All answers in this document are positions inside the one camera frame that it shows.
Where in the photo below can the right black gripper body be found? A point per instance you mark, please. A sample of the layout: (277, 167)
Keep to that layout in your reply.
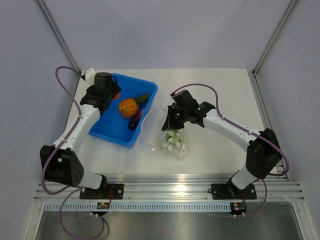
(177, 117)

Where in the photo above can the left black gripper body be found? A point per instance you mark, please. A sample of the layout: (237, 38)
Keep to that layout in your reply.
(114, 90)

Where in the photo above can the orange toy fruit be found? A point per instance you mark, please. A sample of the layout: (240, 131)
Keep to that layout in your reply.
(117, 96)

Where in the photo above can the green toy ball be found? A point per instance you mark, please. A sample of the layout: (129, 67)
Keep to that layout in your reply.
(174, 139)

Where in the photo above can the toy pineapple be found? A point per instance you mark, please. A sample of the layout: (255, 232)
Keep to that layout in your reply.
(130, 106)

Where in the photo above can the clear zip top bag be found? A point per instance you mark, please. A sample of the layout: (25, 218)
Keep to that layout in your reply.
(155, 138)

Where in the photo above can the dark purple toy eggplant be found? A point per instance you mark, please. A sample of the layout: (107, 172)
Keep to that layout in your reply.
(133, 124)

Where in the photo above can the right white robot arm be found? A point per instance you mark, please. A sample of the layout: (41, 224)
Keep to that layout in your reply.
(261, 147)

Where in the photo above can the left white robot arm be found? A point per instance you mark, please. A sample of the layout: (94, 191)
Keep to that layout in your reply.
(60, 162)

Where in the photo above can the blue plastic bin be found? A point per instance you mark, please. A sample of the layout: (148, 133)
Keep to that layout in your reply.
(112, 126)

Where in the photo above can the left small circuit board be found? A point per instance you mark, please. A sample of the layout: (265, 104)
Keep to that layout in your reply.
(103, 206)

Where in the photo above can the small circuit board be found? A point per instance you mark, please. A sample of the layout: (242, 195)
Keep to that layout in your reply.
(103, 206)
(238, 208)

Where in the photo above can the right small circuit board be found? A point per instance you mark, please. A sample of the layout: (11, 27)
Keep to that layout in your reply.
(238, 208)

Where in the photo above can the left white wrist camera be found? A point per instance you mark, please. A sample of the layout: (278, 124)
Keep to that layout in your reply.
(88, 75)

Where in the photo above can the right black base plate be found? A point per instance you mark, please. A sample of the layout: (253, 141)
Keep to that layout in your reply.
(223, 191)

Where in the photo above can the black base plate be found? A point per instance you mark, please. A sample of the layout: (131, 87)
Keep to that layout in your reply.
(223, 191)
(114, 191)

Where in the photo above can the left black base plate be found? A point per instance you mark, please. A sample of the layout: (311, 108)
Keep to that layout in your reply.
(114, 191)

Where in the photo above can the white slotted cable duct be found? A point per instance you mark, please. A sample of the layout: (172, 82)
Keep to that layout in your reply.
(219, 207)

